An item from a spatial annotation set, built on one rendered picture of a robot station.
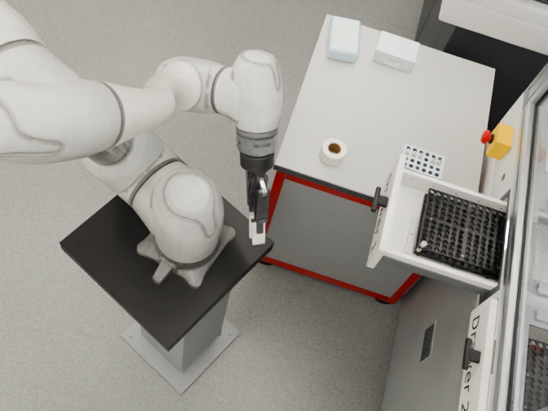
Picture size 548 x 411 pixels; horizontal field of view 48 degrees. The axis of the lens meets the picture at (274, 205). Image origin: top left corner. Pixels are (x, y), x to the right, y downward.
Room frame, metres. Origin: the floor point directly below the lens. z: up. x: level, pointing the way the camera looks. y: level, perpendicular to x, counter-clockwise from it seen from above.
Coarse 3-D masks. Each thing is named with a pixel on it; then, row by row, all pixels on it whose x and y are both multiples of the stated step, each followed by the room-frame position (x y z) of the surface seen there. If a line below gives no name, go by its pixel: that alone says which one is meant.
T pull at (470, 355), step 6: (468, 342) 0.55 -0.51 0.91; (468, 348) 0.53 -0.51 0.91; (468, 354) 0.52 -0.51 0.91; (474, 354) 0.52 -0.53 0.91; (480, 354) 0.53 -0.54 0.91; (462, 360) 0.50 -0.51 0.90; (468, 360) 0.50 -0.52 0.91; (474, 360) 0.51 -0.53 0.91; (462, 366) 0.49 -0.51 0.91; (468, 366) 0.49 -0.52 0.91
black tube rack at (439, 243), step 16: (448, 208) 0.88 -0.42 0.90; (464, 208) 0.92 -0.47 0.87; (432, 224) 0.82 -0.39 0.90; (448, 224) 0.84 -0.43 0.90; (464, 224) 0.85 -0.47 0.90; (480, 224) 0.87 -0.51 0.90; (496, 224) 0.88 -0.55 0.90; (416, 240) 0.78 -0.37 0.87; (432, 240) 0.78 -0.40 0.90; (448, 240) 0.79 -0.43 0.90; (464, 240) 0.81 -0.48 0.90; (480, 240) 0.82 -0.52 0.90; (496, 240) 0.84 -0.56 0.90; (432, 256) 0.76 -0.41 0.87; (448, 256) 0.75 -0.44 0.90; (464, 256) 0.76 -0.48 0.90; (480, 256) 0.78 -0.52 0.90; (496, 256) 0.79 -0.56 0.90; (480, 272) 0.75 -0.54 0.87; (496, 272) 0.75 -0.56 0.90
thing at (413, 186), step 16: (416, 176) 0.95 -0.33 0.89; (400, 192) 0.93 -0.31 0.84; (416, 192) 0.94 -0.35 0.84; (432, 192) 0.95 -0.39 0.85; (448, 192) 0.95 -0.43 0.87; (464, 192) 0.95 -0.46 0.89; (400, 208) 0.88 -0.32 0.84; (416, 208) 0.90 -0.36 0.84; (480, 208) 0.95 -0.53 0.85; (496, 208) 0.95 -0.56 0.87; (400, 224) 0.83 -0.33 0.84; (416, 224) 0.85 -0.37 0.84; (400, 240) 0.79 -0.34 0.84; (384, 256) 0.71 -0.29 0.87; (400, 256) 0.71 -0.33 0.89; (416, 256) 0.76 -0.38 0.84; (416, 272) 0.71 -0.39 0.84; (432, 272) 0.71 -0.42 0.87; (448, 272) 0.71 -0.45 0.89; (464, 272) 0.76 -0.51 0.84; (464, 288) 0.71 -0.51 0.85; (480, 288) 0.71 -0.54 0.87
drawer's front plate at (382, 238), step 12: (396, 168) 0.94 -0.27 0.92; (396, 180) 0.90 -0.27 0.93; (384, 192) 0.91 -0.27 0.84; (396, 192) 0.86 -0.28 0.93; (384, 216) 0.80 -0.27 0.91; (384, 228) 0.75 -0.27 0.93; (384, 240) 0.72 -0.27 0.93; (372, 252) 0.72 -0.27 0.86; (384, 252) 0.70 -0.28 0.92; (372, 264) 0.70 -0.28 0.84
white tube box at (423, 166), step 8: (408, 144) 1.12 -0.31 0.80; (400, 152) 1.10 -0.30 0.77; (424, 152) 1.11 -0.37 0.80; (432, 152) 1.12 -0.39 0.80; (408, 160) 1.07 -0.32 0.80; (416, 160) 1.08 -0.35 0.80; (424, 160) 1.10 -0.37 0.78; (408, 168) 1.04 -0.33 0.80; (416, 168) 1.06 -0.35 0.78; (424, 168) 1.06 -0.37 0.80; (432, 168) 1.07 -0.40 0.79; (440, 168) 1.08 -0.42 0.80; (432, 176) 1.04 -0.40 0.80; (440, 176) 1.05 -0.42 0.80
